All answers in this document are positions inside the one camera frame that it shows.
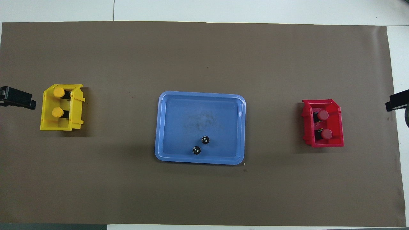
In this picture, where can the yellow mushroom push button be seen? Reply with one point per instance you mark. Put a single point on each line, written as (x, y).
(57, 112)
(58, 92)

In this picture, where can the red plastic parts bin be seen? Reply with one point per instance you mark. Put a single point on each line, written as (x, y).
(336, 127)

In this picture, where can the red mushroom push button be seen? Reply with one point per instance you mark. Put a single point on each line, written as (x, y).
(326, 134)
(323, 115)

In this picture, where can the black cylindrical switch part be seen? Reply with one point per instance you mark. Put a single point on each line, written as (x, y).
(196, 150)
(205, 140)

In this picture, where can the blue plastic tray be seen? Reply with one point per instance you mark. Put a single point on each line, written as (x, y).
(179, 111)

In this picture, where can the yellow plastic parts bin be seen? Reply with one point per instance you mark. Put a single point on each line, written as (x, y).
(76, 110)

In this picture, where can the brown paper table mat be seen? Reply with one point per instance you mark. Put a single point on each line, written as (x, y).
(127, 191)

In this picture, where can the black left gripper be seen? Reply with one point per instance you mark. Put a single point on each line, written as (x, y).
(3, 95)

